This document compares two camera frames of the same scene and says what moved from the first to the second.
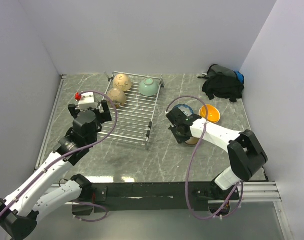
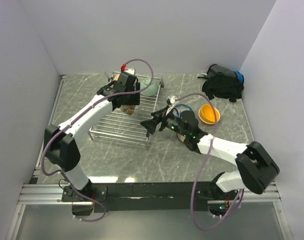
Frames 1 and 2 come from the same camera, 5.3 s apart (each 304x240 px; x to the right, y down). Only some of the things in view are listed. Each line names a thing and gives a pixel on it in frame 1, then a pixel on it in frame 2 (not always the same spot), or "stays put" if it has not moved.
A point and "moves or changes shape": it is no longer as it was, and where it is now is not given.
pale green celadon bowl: (148, 87) stays put
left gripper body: (93, 138) to (133, 99)
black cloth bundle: (223, 83) stays put
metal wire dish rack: (134, 98) stays put
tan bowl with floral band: (117, 96) moves or changes shape
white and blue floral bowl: (185, 109) stays put
